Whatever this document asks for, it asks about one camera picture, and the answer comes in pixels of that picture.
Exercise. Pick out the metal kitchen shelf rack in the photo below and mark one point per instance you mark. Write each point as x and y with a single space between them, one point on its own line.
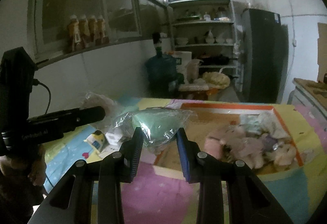
208 30

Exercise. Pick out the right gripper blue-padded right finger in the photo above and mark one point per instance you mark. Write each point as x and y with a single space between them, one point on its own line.
249 200

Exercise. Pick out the purple white plush toy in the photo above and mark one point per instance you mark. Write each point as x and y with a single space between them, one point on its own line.
280 152

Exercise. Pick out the orange rimmed cardboard tray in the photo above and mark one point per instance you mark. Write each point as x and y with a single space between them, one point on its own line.
212 117

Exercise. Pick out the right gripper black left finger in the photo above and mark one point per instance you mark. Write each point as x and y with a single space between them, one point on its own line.
71 199

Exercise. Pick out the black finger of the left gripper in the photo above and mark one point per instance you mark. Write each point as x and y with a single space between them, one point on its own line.
60 122

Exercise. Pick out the yellow dried food bag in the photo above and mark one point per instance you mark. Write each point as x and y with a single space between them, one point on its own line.
217 80

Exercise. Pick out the dark grey refrigerator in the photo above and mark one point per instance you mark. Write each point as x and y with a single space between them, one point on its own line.
265 55

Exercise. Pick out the white floral cloth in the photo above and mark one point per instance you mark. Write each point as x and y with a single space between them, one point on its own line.
263 123

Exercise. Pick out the orange drink bottles row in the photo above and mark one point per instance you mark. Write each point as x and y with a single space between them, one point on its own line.
86 32

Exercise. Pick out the left hand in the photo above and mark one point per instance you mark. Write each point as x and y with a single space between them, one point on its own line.
32 168

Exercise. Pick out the cardboard wall sheets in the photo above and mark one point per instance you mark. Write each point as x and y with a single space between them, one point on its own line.
322 49

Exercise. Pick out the kitchen counter with bottles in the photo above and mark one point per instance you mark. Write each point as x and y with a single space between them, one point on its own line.
309 94

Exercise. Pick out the green water jug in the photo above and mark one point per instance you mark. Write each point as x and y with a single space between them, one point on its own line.
164 79

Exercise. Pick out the green cloth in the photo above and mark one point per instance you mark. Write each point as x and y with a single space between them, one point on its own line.
159 126

